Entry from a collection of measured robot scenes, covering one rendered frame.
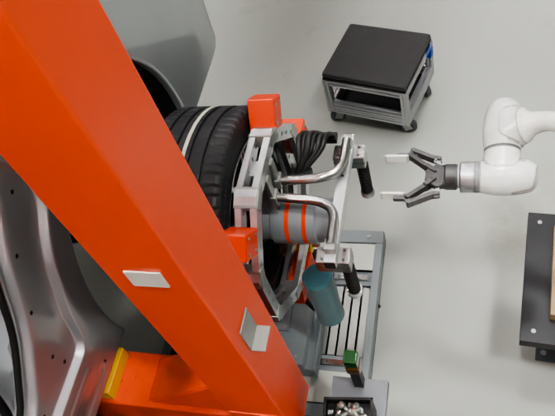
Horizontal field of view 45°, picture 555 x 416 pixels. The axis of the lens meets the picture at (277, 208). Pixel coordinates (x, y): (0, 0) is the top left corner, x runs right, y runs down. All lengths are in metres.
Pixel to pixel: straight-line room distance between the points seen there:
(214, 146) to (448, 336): 1.30
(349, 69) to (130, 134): 2.14
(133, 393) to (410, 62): 1.81
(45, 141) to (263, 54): 2.90
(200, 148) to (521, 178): 0.87
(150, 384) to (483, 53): 2.32
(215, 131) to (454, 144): 1.59
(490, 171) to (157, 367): 1.10
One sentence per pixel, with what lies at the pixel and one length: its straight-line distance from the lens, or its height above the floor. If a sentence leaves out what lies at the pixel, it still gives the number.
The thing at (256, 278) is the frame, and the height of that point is 0.97.
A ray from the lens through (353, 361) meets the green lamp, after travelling 1.90.
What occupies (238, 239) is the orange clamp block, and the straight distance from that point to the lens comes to 1.60.
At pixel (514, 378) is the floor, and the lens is 2.58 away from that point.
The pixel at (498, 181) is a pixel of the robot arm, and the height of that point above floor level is 0.86.
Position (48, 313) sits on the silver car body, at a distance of 1.76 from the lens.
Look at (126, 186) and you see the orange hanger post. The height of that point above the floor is 1.73.
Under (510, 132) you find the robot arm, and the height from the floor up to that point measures 0.91.
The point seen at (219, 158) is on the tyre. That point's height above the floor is 1.18.
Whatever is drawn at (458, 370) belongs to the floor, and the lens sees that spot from 2.58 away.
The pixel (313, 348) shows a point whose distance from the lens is 2.50.
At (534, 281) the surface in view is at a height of 0.30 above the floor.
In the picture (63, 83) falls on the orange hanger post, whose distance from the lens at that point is 0.83.
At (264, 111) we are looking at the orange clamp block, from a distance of 1.81.
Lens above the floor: 2.40
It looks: 52 degrees down
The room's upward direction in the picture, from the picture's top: 22 degrees counter-clockwise
